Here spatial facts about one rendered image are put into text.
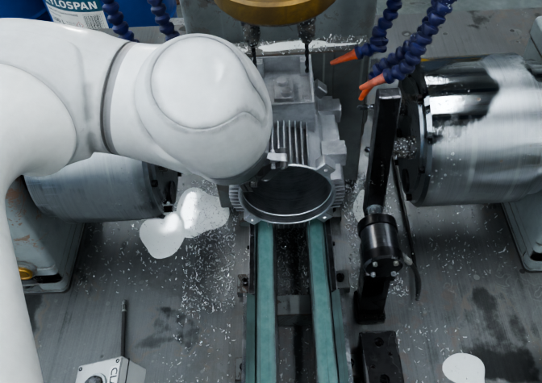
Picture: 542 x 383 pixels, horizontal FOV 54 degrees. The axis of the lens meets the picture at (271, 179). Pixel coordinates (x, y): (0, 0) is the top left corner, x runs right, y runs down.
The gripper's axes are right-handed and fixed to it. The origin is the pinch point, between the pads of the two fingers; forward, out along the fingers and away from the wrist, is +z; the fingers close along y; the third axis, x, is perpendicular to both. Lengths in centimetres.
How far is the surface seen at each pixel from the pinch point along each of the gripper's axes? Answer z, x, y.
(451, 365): 17.1, 30.4, -31.8
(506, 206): 30, 3, -49
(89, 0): 122, -99, 72
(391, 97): -12.9, -7.1, -19.6
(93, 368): -9.4, 24.6, 18.8
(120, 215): 8.7, 3.6, 21.5
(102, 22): 132, -94, 70
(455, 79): 0.6, -13.7, -32.1
